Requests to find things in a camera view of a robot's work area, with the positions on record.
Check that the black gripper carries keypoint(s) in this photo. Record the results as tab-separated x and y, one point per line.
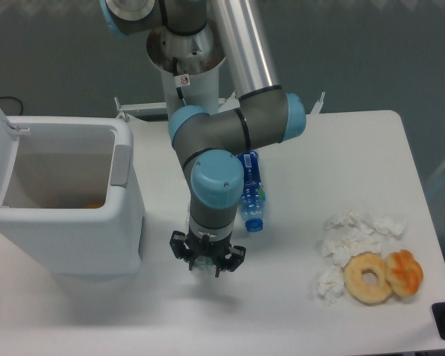
188	247

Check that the clear green label bottle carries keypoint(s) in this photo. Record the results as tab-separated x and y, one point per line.
203	266

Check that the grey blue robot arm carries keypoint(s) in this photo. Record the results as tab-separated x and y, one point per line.
224	100

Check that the blue plastic bottle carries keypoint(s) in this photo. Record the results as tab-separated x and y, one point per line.
253	198

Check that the crumpled white tissue lower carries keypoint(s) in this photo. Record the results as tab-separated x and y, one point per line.
330	285

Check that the crumpled white tissue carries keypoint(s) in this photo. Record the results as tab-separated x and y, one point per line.
353	233
330	285

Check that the crumpled white tissue upper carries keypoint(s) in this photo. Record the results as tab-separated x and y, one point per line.
353	233

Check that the white open trash bin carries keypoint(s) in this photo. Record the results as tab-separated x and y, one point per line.
69	196

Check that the orange glazed twisted bun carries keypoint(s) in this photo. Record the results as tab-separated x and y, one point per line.
404	273

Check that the plain ring donut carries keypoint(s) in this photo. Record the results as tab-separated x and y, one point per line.
365	279

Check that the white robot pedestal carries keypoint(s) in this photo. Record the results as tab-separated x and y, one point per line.
188	67

